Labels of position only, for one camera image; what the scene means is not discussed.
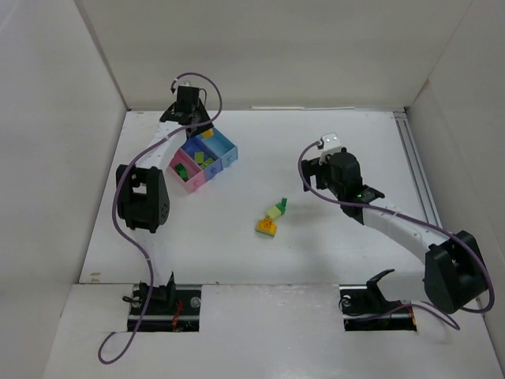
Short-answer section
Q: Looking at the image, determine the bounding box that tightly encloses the dark green square lego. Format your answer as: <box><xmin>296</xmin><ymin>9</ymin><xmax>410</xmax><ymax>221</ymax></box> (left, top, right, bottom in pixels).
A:
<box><xmin>178</xmin><ymin>170</ymin><xmax>189</xmax><ymax>181</ymax></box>

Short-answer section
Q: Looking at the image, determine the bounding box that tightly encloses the metallic gold lego brick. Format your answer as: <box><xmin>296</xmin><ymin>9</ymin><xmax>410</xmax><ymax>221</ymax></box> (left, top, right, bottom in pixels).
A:
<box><xmin>201</xmin><ymin>158</ymin><xmax>214</xmax><ymax>167</ymax></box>

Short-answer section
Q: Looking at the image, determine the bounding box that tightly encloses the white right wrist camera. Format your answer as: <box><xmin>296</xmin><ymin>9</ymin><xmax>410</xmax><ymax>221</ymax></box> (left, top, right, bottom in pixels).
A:
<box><xmin>318</xmin><ymin>133</ymin><xmax>342</xmax><ymax>165</ymax></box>

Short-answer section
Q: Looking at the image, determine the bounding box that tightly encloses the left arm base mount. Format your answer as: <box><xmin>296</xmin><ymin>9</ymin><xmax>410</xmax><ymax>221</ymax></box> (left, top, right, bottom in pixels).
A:
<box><xmin>122</xmin><ymin>275</ymin><xmax>202</xmax><ymax>332</ymax></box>

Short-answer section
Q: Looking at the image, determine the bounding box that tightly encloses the light green rectangular lego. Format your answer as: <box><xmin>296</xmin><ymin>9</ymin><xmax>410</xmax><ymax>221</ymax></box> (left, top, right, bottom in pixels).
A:
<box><xmin>194</xmin><ymin>152</ymin><xmax>205</xmax><ymax>164</ymax></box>

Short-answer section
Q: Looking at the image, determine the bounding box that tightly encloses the light green and green lego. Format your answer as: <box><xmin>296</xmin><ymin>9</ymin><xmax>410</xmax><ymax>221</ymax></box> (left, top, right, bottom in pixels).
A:
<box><xmin>265</xmin><ymin>203</ymin><xmax>286</xmax><ymax>221</ymax></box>

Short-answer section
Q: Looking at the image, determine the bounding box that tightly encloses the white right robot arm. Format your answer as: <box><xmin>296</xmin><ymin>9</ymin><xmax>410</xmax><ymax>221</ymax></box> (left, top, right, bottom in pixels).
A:
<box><xmin>297</xmin><ymin>148</ymin><xmax>496</xmax><ymax>314</ymax></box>

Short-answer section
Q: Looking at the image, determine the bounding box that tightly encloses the light blue drawer bin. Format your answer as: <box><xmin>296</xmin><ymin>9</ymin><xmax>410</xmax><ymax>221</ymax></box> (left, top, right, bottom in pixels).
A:
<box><xmin>198</xmin><ymin>127</ymin><xmax>238</xmax><ymax>169</ymax></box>

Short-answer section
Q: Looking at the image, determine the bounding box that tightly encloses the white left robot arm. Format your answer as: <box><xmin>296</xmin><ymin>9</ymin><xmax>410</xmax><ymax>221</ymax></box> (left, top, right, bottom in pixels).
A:
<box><xmin>112</xmin><ymin>84</ymin><xmax>213</xmax><ymax>286</ymax></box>

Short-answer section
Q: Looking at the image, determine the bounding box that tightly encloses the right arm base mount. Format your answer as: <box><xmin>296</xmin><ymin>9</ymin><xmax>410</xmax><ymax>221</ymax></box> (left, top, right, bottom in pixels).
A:
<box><xmin>338</xmin><ymin>269</ymin><xmax>417</xmax><ymax>332</ymax></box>

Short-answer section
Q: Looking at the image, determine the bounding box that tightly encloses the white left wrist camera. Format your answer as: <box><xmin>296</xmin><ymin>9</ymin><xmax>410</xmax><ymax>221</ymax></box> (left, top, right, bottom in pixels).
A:
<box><xmin>170</xmin><ymin>81</ymin><xmax>192</xmax><ymax>94</ymax></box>

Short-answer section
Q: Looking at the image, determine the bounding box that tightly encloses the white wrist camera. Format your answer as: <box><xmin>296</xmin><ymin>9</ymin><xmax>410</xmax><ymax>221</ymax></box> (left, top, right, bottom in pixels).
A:
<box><xmin>318</xmin><ymin>133</ymin><xmax>342</xmax><ymax>165</ymax></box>
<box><xmin>170</xmin><ymin>81</ymin><xmax>192</xmax><ymax>94</ymax></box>

